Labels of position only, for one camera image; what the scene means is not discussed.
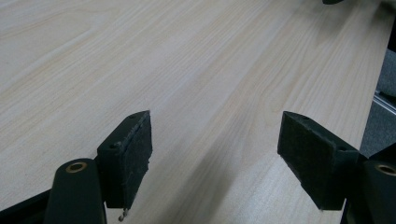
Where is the aluminium rail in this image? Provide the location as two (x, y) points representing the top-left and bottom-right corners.
(373, 90), (396, 116)

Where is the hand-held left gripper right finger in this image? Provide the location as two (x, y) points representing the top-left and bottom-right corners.
(276, 110), (362, 211)

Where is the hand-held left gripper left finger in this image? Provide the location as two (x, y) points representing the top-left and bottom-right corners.
(96, 109), (154, 210)

